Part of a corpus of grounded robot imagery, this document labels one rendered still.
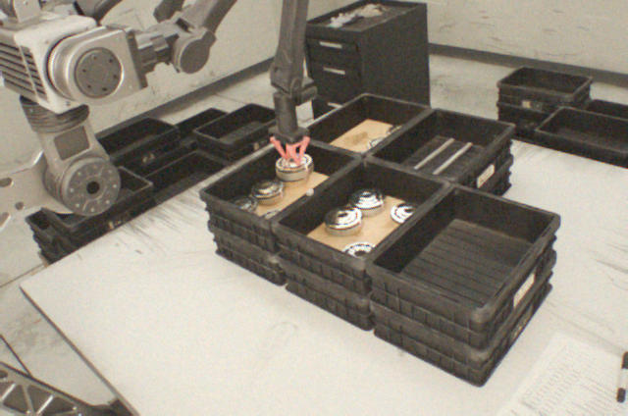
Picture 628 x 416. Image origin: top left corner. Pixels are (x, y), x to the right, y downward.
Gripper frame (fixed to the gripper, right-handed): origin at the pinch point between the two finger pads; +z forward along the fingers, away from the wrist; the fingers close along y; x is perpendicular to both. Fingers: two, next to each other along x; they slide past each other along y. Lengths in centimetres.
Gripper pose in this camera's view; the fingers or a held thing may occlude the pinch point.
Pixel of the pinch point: (292, 159)
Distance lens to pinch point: 161.8
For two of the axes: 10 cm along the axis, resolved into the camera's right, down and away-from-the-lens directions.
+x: -7.4, 3.8, -5.6
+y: -6.7, -2.8, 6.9
